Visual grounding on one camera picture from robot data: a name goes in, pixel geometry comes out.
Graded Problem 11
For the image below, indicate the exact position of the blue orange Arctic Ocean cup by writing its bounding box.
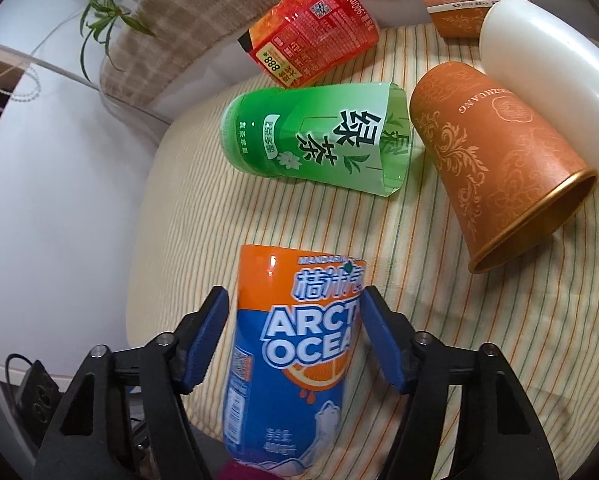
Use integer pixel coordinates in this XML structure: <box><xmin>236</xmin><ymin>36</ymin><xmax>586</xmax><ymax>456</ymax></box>
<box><xmin>222</xmin><ymin>245</ymin><xmax>365</xmax><ymax>478</ymax></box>

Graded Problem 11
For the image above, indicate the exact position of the orange patterned paper cup front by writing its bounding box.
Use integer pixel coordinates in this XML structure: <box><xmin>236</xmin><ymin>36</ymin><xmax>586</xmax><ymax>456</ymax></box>
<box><xmin>410</xmin><ymin>62</ymin><xmax>598</xmax><ymax>273</ymax></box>

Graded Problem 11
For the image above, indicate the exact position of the green tea label cup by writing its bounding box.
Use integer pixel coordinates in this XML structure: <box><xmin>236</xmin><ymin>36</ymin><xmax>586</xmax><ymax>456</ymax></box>
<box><xmin>220</xmin><ymin>82</ymin><xmax>411</xmax><ymax>197</ymax></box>

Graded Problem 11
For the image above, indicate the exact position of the white plastic cup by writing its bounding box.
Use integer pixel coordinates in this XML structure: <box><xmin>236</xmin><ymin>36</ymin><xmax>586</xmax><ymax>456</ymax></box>
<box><xmin>479</xmin><ymin>0</ymin><xmax>599</xmax><ymax>174</ymax></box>

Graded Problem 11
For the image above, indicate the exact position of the red label plastic cup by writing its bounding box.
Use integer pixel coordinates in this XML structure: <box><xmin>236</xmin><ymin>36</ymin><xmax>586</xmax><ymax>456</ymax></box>
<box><xmin>239</xmin><ymin>0</ymin><xmax>379</xmax><ymax>89</ymax></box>

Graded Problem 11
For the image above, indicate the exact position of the black power adapter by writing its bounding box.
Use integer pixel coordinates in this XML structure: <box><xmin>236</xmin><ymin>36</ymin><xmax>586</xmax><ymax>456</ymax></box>
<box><xmin>4</xmin><ymin>353</ymin><xmax>62</xmax><ymax>448</ymax></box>

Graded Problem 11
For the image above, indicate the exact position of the striped yellow mattress sheet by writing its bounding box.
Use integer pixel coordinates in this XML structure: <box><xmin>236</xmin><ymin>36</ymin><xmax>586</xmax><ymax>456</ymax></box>
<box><xmin>126</xmin><ymin>75</ymin><xmax>599</xmax><ymax>478</ymax></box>

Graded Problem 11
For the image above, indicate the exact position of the spider plant in grey pot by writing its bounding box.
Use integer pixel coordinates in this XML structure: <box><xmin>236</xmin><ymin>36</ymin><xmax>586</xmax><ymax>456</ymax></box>
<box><xmin>78</xmin><ymin>0</ymin><xmax>155</xmax><ymax>82</ymax></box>

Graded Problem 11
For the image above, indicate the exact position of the white hanging cable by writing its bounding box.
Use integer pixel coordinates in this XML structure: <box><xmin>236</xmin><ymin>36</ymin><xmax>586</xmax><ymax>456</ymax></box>
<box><xmin>0</xmin><ymin>6</ymin><xmax>88</xmax><ymax>104</ymax></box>

